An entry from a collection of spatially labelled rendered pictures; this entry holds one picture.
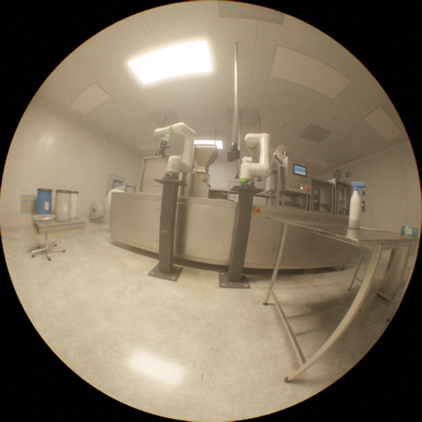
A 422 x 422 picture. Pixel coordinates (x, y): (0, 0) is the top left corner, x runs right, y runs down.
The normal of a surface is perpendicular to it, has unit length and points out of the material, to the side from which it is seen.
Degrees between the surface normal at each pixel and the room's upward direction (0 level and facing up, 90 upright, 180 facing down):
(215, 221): 90
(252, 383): 0
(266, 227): 90
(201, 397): 0
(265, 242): 90
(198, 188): 90
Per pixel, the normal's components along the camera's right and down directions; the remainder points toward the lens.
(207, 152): -0.16, 0.43
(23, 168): 0.99, 0.11
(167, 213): -0.03, 0.04
